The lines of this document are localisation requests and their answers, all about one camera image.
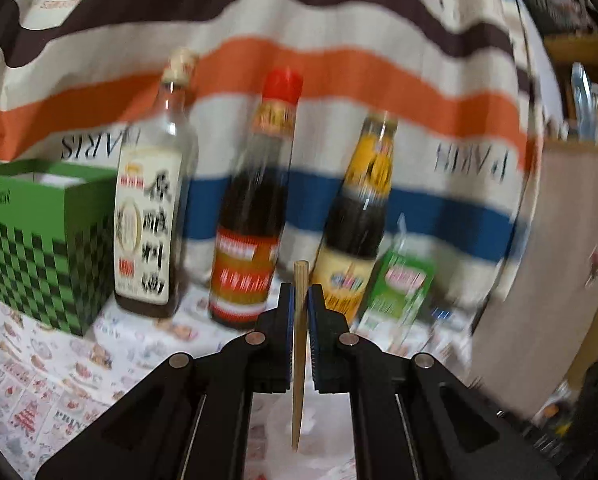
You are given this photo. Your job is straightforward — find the frosted plastic cup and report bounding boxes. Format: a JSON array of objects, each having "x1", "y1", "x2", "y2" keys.
[{"x1": 249, "y1": 392, "x2": 360, "y2": 480}]

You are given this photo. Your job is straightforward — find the wooden chopstick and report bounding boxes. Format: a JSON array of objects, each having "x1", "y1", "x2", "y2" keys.
[{"x1": 291, "y1": 260, "x2": 310, "y2": 451}]

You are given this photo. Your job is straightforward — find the dark sauce bottle red cap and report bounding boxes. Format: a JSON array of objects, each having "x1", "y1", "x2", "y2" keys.
[{"x1": 207, "y1": 67, "x2": 305, "y2": 331}]

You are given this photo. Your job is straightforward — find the clear bottle with white label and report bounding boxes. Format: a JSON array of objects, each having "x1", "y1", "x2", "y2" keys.
[{"x1": 113, "y1": 48, "x2": 200, "y2": 320}]

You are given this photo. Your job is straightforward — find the clear plastic bottle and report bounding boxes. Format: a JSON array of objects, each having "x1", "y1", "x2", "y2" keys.
[{"x1": 571, "y1": 62, "x2": 598, "y2": 147}]

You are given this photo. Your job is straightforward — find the green checkered box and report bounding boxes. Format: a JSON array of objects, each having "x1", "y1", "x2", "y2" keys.
[{"x1": 0, "y1": 159, "x2": 123, "y2": 337}]

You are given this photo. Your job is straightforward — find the striped cloth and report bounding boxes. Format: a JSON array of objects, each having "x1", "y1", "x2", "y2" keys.
[{"x1": 0, "y1": 0, "x2": 547, "y2": 308}]

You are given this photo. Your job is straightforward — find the beige board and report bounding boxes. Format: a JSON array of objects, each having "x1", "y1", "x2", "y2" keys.
[{"x1": 470, "y1": 139, "x2": 598, "y2": 413}]

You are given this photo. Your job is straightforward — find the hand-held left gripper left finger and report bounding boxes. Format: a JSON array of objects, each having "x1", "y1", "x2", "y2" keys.
[{"x1": 36, "y1": 282, "x2": 296, "y2": 480}]

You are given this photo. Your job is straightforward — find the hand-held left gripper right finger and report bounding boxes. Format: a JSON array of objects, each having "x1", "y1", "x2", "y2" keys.
[{"x1": 306, "y1": 284, "x2": 560, "y2": 480}]

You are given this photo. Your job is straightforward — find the strawberry print cloth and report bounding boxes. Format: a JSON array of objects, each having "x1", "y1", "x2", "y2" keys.
[{"x1": 0, "y1": 360, "x2": 362, "y2": 480}]

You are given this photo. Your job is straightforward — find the green drink carton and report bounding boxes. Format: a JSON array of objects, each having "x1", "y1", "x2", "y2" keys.
[{"x1": 355, "y1": 214, "x2": 438, "y2": 357}]

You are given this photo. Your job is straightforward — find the dark sauce bottle yellow label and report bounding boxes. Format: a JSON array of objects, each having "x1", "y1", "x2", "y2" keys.
[{"x1": 308, "y1": 111, "x2": 400, "y2": 323}]

